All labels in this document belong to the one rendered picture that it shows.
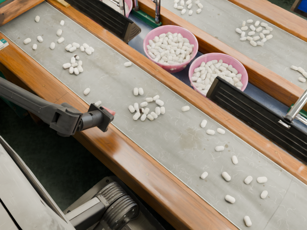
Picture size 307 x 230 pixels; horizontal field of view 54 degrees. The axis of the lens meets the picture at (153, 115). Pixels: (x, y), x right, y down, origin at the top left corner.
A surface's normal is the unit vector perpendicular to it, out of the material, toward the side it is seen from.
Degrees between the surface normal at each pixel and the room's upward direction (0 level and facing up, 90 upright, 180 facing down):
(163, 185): 0
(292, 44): 0
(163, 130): 0
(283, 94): 90
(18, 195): 30
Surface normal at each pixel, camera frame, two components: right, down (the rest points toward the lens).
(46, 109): -0.21, 0.07
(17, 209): 0.26, -0.69
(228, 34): 0.01, -0.52
